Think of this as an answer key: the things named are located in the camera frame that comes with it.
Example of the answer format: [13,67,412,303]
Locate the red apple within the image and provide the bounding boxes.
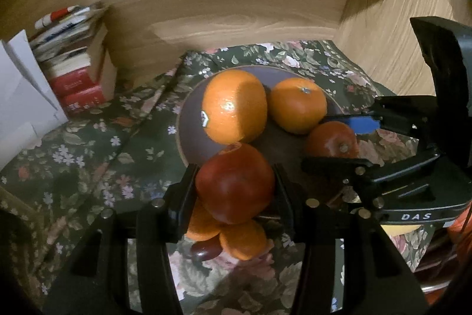
[195,142,276,225]

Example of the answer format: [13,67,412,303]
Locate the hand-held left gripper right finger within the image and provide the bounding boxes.
[274,163,430,315]

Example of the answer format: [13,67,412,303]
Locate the red persimmon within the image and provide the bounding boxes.
[304,120,360,159]

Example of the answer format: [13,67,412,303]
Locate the brown round plate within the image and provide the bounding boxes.
[176,65,355,220]

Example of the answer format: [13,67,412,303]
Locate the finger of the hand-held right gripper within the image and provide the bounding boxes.
[301,149,442,209]
[320,95,440,145]

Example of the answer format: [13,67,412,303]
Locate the large orange with sticker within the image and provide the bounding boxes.
[201,69,268,145]

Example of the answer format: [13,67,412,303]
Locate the white paper sheets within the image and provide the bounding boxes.
[0,29,71,172]

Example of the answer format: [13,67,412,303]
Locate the yellow fruit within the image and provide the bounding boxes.
[380,223,425,236]

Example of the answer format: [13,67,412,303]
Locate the white paperback book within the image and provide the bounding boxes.
[40,25,111,79]

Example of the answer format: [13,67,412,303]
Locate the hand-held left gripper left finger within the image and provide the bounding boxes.
[42,164,200,315]

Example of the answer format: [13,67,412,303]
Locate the orange net bag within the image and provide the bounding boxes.
[447,203,472,264]

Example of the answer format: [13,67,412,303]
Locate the dark red grape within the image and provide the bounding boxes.
[191,239,221,261]

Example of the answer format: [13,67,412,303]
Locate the small orange with stem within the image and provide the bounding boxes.
[267,77,328,135]

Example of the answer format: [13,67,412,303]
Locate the green floral tablecloth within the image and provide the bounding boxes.
[0,40,443,315]

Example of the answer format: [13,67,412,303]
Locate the pile of magazines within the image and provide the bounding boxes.
[29,3,109,61]

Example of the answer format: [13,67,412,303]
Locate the red book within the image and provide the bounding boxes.
[48,66,118,96]
[59,84,119,113]

